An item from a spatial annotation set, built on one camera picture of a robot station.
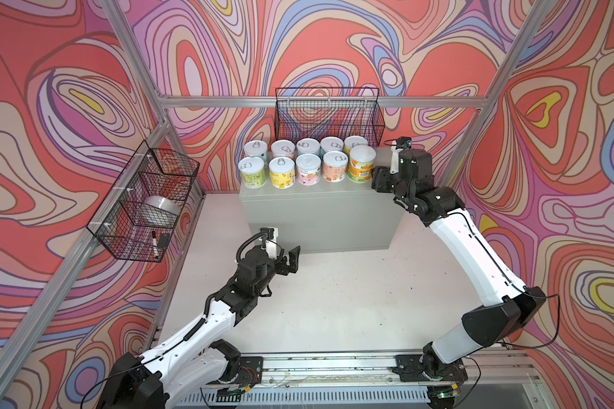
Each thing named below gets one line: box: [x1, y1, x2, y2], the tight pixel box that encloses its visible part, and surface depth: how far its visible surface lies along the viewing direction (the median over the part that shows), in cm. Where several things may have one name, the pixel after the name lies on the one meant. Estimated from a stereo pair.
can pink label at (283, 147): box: [271, 138, 296, 160], surface depth 78 cm
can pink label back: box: [322, 149, 349, 183], surface depth 75 cm
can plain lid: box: [295, 153, 322, 185], surface depth 74 cm
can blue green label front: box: [319, 136, 345, 154], surface depth 80 cm
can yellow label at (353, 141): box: [343, 135, 369, 156], surface depth 80 cm
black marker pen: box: [151, 230, 159, 260], surface depth 74 cm
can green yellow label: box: [237, 156, 267, 189], surface depth 73 cm
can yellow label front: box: [268, 155, 296, 190], surface depth 73 cm
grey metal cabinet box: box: [239, 179, 406, 254], surface depth 77 cm
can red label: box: [243, 139, 268, 167], surface depth 78 cm
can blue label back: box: [295, 137, 321, 157], surface depth 79 cm
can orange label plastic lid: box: [347, 144, 377, 185], surface depth 73 cm
